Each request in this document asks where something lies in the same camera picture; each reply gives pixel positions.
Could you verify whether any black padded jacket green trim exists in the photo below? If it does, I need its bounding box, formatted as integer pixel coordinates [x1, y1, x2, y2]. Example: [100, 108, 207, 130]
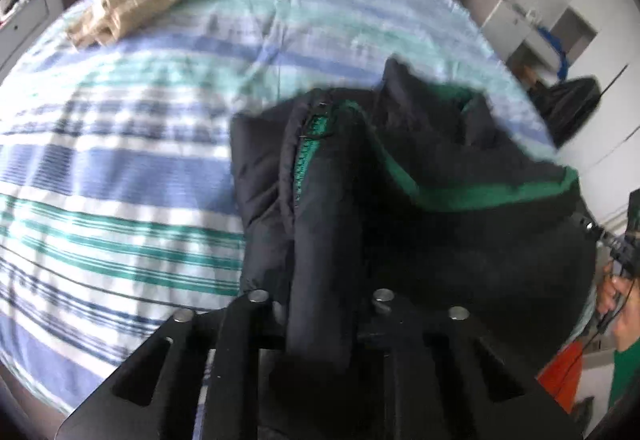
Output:
[231, 59, 596, 439]

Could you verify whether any person's right hand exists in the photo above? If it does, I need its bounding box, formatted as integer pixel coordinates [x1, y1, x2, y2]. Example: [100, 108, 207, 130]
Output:
[597, 261, 640, 352]

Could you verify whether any blue cloth on cabinet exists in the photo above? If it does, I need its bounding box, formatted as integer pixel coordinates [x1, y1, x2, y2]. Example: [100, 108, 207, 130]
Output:
[537, 26, 570, 82]

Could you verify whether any white bedside cabinet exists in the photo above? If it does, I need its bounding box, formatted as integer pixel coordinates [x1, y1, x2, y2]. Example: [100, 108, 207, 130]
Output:
[459, 0, 599, 76]

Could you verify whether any blue green striped bedsheet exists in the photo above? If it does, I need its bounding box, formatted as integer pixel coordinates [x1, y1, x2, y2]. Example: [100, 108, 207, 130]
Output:
[1, 0, 554, 414]

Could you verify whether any white drawer desk at window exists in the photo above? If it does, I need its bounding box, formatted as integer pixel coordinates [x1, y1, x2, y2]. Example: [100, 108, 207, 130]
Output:
[1, 0, 62, 80]

